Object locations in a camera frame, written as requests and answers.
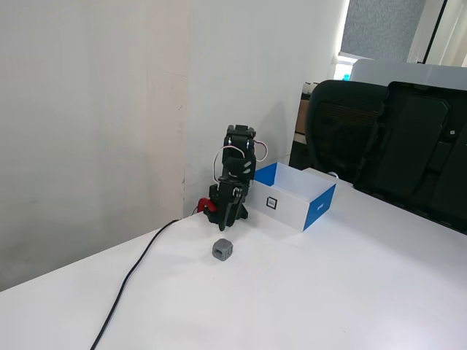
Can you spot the gray block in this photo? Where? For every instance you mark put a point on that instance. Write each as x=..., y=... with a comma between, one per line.
x=222, y=250

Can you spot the blue and white cardboard box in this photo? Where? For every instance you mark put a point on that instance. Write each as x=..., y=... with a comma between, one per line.
x=317, y=204

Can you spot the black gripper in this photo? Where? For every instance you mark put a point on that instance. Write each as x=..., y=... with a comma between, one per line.
x=225, y=194

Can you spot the red and black table clamp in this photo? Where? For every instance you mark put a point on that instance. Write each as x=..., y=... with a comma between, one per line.
x=204, y=204

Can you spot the white panel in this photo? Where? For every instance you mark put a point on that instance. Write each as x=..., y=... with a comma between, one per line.
x=401, y=71

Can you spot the black office chair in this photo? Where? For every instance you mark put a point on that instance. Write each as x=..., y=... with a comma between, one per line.
x=339, y=127

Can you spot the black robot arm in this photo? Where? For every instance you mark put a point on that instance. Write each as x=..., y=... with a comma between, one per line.
x=237, y=160

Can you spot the gray window blind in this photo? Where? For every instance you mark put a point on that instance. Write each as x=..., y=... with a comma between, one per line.
x=379, y=25

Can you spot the brown cardboard box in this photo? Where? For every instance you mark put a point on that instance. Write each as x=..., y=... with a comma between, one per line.
x=302, y=116

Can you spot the small gray rounded object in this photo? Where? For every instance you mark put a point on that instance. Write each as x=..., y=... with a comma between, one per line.
x=332, y=174

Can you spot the small blue object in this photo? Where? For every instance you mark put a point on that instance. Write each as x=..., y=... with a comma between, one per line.
x=345, y=77

